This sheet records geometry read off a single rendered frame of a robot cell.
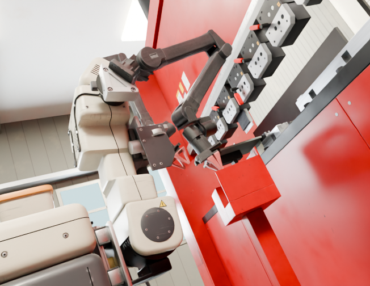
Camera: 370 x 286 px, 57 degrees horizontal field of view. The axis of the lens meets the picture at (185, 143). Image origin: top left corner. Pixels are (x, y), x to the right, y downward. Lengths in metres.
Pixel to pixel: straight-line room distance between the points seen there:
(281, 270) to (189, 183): 1.44
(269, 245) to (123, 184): 0.49
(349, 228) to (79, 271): 0.80
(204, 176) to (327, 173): 1.46
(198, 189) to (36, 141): 3.32
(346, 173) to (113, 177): 0.70
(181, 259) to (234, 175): 4.04
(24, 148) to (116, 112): 4.17
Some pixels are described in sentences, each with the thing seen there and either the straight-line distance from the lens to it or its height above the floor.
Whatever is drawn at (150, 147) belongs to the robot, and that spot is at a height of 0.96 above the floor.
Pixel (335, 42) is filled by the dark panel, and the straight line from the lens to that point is 1.93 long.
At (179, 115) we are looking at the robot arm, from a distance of 1.15.
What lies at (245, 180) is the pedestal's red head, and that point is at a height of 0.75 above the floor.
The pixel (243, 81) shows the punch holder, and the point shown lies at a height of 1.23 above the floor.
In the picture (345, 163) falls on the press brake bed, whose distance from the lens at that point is 1.09.
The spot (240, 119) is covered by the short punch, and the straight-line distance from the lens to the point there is 1.79.
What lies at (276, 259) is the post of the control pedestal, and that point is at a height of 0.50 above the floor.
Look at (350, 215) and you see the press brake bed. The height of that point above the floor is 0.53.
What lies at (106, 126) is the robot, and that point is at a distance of 1.17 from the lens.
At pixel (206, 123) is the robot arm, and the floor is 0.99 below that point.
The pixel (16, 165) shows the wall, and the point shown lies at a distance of 5.14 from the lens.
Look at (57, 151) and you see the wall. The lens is 5.25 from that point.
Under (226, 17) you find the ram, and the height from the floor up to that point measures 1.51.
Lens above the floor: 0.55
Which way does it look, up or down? 20 degrees up
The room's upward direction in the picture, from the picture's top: 24 degrees counter-clockwise
